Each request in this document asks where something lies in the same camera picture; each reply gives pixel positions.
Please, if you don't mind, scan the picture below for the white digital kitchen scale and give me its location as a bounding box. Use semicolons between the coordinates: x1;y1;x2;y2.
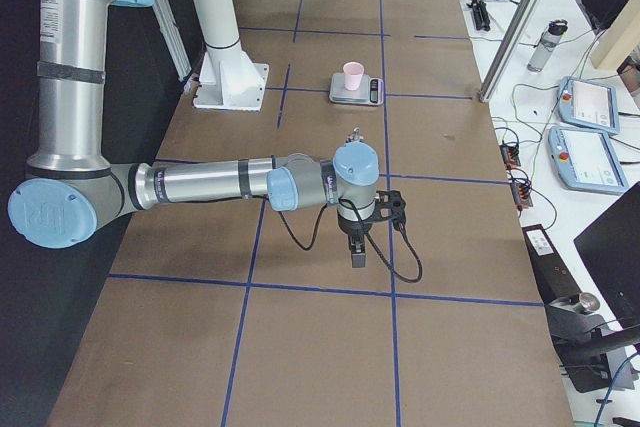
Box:
329;72;385;106

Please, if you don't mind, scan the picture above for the pink plastic cup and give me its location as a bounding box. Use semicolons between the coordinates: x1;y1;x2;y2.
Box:
343;61;365;91

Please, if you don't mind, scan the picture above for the orange black connector box near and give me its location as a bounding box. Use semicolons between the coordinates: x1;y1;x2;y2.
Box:
510;178;533;211

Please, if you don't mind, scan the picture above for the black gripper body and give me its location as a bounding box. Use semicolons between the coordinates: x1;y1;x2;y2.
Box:
337;190;406;237

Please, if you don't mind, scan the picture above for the aluminium frame post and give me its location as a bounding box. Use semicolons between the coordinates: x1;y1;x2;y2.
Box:
478;0;540;103

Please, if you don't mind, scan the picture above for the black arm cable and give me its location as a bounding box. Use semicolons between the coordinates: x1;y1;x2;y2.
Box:
277;199;425;284

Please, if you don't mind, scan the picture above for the orange black connector box far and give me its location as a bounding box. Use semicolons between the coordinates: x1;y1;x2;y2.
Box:
499;143;521;170

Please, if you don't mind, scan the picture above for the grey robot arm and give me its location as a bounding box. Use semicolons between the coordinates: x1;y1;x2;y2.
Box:
1;0;179;276

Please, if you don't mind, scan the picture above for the black rectangular device box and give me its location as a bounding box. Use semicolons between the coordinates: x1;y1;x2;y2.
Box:
522;224;581;304

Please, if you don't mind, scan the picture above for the clear plastic water bottle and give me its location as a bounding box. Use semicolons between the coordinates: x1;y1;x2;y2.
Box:
527;19;568;72

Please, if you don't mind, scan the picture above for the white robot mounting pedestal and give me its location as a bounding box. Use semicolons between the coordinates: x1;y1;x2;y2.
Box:
193;0;269;111

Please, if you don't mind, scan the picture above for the black folded tripod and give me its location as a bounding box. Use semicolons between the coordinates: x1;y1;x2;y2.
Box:
467;0;491;32

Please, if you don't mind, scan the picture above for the far blue teach pendant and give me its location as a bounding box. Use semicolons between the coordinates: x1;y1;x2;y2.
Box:
558;76;620;135

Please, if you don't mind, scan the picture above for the near blue teach pendant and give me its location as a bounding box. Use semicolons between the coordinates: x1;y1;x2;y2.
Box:
547;126;629;195

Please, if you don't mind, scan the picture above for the orange black connector box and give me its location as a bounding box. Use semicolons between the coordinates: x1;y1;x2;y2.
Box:
499;143;521;170
510;178;533;211

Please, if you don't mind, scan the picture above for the blue teach pendant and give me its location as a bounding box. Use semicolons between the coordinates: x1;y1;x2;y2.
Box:
547;126;629;195
558;76;620;135

